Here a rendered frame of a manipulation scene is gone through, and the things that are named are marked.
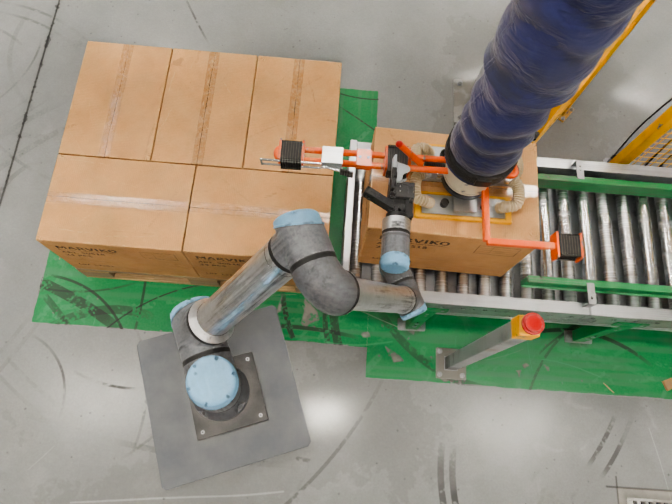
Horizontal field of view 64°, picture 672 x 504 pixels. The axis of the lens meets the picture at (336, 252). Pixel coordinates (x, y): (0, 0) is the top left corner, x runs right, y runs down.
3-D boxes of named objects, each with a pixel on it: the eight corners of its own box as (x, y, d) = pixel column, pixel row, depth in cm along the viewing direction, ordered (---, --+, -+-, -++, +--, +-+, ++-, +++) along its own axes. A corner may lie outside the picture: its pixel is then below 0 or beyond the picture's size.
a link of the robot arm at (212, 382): (200, 420, 168) (191, 416, 152) (186, 368, 173) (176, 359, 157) (247, 403, 171) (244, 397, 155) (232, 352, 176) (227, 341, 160)
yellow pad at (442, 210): (509, 199, 189) (514, 193, 185) (510, 225, 186) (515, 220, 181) (413, 192, 189) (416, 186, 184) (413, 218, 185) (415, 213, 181)
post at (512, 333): (457, 357, 265) (539, 315, 171) (457, 371, 263) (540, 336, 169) (443, 356, 265) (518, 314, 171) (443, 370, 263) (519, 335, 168)
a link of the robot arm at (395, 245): (378, 273, 171) (380, 264, 162) (380, 237, 175) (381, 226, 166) (408, 275, 171) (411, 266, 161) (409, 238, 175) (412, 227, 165)
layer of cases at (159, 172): (337, 110, 291) (341, 62, 253) (324, 287, 259) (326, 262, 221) (116, 92, 288) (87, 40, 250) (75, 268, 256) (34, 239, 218)
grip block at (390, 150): (408, 154, 182) (411, 145, 176) (407, 180, 179) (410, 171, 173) (383, 152, 182) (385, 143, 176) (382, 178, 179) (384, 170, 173)
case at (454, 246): (500, 189, 235) (537, 143, 197) (501, 277, 222) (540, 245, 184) (364, 175, 234) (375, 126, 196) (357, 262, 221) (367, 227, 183)
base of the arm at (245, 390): (252, 416, 179) (250, 413, 170) (195, 426, 176) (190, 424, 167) (246, 359, 186) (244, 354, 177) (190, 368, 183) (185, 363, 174)
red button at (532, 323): (539, 315, 171) (544, 312, 167) (540, 337, 169) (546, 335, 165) (517, 313, 171) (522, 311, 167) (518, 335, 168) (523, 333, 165)
